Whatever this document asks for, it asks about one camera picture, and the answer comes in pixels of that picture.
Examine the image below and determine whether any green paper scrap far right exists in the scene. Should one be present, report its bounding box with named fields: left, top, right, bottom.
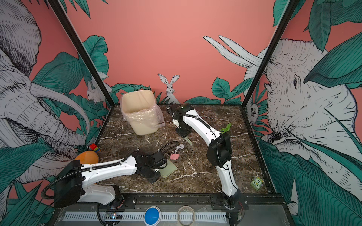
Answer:
left=220, top=123, right=232, bottom=134

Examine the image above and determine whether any colourful toy brick block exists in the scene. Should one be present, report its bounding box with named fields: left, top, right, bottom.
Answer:
left=88, top=144, right=100, bottom=153

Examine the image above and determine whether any pale green dustpan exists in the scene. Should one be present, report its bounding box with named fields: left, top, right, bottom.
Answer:
left=158, top=160, right=178, bottom=179

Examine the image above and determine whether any black frame post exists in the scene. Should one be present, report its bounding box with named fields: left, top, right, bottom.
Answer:
left=241, top=0, right=299, bottom=109
left=48, top=0, right=115, bottom=108

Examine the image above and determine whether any small green toy figure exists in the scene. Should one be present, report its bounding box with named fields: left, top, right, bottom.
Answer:
left=250, top=177, right=264, bottom=190

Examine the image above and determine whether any orange duck toy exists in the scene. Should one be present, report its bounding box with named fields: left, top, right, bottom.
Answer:
left=75, top=151, right=99, bottom=164

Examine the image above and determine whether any cream trash bin with bag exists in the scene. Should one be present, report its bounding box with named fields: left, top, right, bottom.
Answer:
left=120, top=90, right=165, bottom=136

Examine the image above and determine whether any pale green hand brush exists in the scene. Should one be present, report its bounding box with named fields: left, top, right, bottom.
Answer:
left=183, top=136, right=193, bottom=147

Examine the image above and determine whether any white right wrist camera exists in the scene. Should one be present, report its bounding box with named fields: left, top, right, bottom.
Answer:
left=173, top=119, right=180, bottom=128

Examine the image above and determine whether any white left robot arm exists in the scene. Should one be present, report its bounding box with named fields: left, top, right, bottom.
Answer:
left=41, top=141, right=179, bottom=210

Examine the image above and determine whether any white scrap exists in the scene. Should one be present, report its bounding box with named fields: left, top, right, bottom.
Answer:
left=174, top=144, right=184, bottom=153

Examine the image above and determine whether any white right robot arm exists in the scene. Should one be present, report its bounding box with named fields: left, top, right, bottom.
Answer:
left=167, top=103, right=242, bottom=209

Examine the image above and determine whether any pink paper scrap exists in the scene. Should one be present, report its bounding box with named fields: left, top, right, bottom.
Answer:
left=170, top=153, right=180, bottom=160

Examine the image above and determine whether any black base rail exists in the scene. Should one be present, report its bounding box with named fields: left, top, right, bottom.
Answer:
left=60, top=192, right=286, bottom=211

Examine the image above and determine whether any small circuit board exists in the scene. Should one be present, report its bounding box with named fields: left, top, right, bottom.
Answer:
left=105, top=212, right=123, bottom=220

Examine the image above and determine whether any black left frame post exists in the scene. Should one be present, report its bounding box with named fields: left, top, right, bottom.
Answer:
left=48, top=0, right=115, bottom=108

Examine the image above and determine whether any black right frame post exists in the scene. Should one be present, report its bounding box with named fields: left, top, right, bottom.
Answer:
left=241, top=0, right=299, bottom=109

